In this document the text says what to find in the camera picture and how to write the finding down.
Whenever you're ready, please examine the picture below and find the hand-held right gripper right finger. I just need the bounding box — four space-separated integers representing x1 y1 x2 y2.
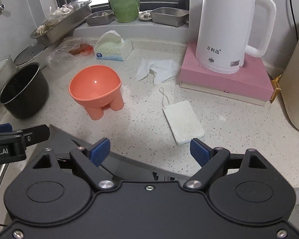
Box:
184 138 268 190

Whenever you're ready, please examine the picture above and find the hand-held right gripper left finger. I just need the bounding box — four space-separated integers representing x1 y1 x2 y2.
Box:
33 137 114 190

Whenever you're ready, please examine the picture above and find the white and blue sponge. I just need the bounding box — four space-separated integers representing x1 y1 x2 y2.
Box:
159 88 205 145

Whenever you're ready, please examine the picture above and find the salmon pink plastic funnel holder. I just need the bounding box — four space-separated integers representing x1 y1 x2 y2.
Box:
69 65 124 121

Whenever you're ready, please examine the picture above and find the black cooker pot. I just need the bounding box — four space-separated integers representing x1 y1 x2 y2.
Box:
0 63 49 120

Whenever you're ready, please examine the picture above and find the clear glass container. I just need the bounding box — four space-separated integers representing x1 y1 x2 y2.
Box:
0 56 17 97

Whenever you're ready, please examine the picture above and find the pink box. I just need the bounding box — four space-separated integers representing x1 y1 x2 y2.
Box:
179 41 275 106

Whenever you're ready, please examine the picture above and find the round metal steamer tray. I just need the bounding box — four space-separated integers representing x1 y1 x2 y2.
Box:
14 42 46 68

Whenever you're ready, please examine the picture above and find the clear plastic bag with food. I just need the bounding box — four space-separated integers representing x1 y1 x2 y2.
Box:
48 37 94 66

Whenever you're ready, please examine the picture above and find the crumpled white tissue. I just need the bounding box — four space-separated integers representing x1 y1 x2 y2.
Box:
136 59 182 85

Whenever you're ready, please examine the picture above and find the gold clip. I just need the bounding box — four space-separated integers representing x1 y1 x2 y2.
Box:
269 74 282 104

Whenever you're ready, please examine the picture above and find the yellow patterned tissue pack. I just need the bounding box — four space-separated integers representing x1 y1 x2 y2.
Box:
94 30 133 61

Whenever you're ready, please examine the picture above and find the large steel tray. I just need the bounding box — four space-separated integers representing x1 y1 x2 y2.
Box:
30 0 92 46

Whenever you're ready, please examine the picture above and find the white electric kettle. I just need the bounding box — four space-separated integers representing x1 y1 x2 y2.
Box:
196 0 276 74

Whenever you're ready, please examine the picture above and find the small steel tray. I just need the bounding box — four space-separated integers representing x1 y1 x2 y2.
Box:
85 10 115 26

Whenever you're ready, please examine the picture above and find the green flower vase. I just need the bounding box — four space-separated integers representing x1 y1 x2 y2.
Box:
107 0 141 23

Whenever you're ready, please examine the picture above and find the black plug with cable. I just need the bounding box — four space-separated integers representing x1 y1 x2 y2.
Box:
286 0 299 40

